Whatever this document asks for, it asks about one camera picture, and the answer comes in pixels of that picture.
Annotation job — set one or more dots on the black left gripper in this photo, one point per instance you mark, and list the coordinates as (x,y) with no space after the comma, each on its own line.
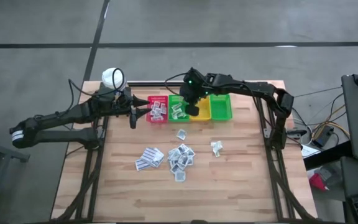
(124,107)

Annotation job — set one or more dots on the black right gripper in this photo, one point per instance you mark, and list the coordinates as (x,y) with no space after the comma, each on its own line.
(193,91)

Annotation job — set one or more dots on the red white pad packet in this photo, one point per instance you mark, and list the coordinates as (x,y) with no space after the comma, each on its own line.
(157,118)
(163,109)
(158,113)
(153,111)
(157,104)

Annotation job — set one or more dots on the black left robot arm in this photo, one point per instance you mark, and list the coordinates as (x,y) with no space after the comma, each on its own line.
(57,115)

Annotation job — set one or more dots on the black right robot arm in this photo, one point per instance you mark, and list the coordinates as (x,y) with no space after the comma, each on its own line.
(253,88)

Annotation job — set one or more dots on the red plastic basket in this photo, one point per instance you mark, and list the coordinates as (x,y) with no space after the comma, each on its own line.
(158,98)

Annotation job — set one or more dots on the green plastic basket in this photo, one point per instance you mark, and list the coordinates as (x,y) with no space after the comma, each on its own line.
(221,107)
(172,98)

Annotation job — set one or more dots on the yellow plastic basket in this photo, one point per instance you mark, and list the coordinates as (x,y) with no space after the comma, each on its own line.
(205,112)

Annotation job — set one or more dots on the yellow Lysol wipes canister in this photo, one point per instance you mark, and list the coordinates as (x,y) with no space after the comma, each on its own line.
(108,79)

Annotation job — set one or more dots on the grey printed wipe packet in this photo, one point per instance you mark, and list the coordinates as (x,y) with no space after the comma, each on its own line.
(180,176)
(181,134)

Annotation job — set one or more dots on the blue striped white packet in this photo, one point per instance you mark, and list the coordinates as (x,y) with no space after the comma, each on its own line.
(150,154)
(141,164)
(158,159)

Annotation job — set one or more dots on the white paper sheet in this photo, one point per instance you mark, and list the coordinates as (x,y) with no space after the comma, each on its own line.
(309,151)

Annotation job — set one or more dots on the black power adapter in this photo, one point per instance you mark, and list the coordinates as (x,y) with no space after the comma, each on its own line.
(322,137)

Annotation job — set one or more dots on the grey metal stand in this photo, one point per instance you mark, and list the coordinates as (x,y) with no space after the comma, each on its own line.
(2,152)

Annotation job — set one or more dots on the red object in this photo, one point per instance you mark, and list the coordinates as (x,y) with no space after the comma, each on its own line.
(317,183)

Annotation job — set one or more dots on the silver corner bracket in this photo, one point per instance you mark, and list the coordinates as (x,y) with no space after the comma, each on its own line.
(266,133)

